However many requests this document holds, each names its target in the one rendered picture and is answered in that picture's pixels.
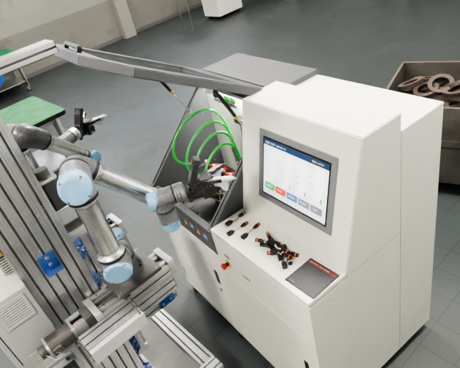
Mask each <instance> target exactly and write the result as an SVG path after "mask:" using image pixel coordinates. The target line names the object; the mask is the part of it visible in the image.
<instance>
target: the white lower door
mask: <svg viewBox="0 0 460 368"><path fill-rule="evenodd" d="M170 234H171V237H172V240H173V242H174V244H175V247H176V250H177V253H178V255H179V257H180V260H181V262H182V265H183V270H184V272H185V273H186V275H187V278H188V280H190V281H191V282H192V283H193V284H194V285H195V286H196V287H197V288H198V289H199V290H200V291H201V292H202V293H203V294H204V295H205V296H206V297H207V298H208V299H209V300H210V301H211V302H212V303H213V304H214V305H215V306H216V307H217V308H218V309H219V310H220V311H221V312H222V313H223V314H224V315H225V316H226V317H227V318H228V319H229V320H230V321H231V322H232V323H233V324H234V325H235V326H236V327H237V328H238V329H239V330H240V327H239V324H238V321H237V317H236V314H235V311H234V308H233V305H232V303H231V299H230V296H229V292H228V290H227V287H226V283H225V280H224V278H223V274H222V271H221V268H220V265H219V263H218V258H217V256H216V253H215V252H214V251H212V250H211V249H210V248H209V247H207V246H206V245H205V244H204V243H203V242H202V241H200V240H199V239H198V238H197V237H195V236H194V235H193V234H192V233H190V231H188V230H187V229H186V228H185V227H183V226H182V225H180V228H179V229H178V230H177V231H174V232H172V233H170ZM240 331H241V330H240Z"/></svg>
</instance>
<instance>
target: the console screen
mask: <svg viewBox="0 0 460 368"><path fill-rule="evenodd" d="M338 164H339V158H338V157H335V156H332V155H329V154H328V153H325V152H322V151H319V150H316V149H315V148H312V147H309V146H307V145H303V144H302V143H299V142H296V141H294V140H292V139H289V138H286V137H283V136H281V135H279V134H276V133H274V132H271V131H268V130H266V129H263V128H261V127H260V128H259V196H262V197H264V198H265V199H267V200H269V201H270V202H272V203H274V204H276V205H277V206H279V207H281V208H283V209H284V210H286V211H288V212H290V213H291V214H293V215H295V216H296V217H298V218H300V219H302V220H303V221H305V222H307V223H309V224H310V225H312V226H314V227H316V228H317V229H319V230H321V231H323V232H324V233H326V234H328V235H329V236H331V232H332V224H333V217H334V202H335V194H336V187H337V172H338Z"/></svg>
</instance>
